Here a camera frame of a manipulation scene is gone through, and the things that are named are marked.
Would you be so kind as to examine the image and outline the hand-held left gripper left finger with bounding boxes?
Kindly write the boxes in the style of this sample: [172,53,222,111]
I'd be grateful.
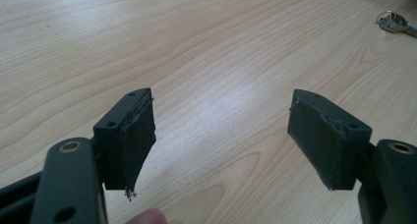
[92,87,157,202]

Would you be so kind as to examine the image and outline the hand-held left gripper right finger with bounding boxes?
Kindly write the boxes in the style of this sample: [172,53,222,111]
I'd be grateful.
[287,88,374,192]

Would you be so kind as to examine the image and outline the silver metal key bunch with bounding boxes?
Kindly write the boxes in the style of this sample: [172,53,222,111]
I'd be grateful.
[376,10,417,38]

